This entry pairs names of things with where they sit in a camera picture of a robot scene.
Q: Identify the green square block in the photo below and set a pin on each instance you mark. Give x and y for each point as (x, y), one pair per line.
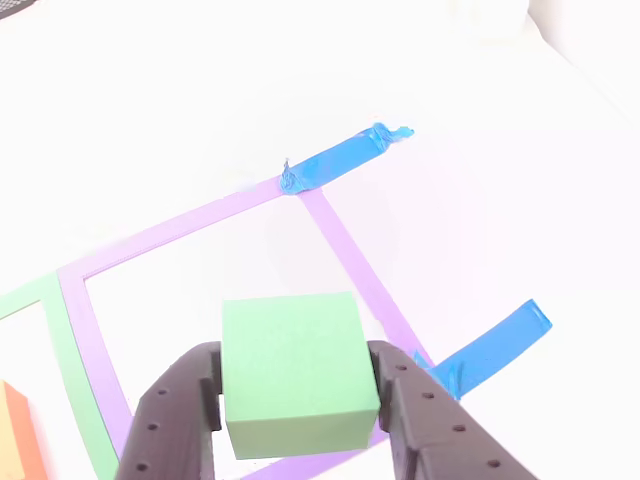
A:
(295, 360)

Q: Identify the orange square block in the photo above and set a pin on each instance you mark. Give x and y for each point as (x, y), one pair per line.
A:
(20, 440)

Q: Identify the blue tape strip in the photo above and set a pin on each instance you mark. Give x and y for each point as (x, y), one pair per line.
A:
(495, 345)
(335, 160)
(425, 362)

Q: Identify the white plastic basket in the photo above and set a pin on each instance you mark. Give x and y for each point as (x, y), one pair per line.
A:
(500, 20)

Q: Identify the green square frame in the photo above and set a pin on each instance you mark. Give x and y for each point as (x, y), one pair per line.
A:
(75, 375)

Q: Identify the purple square frame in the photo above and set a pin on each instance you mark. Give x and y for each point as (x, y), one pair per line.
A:
(345, 240)

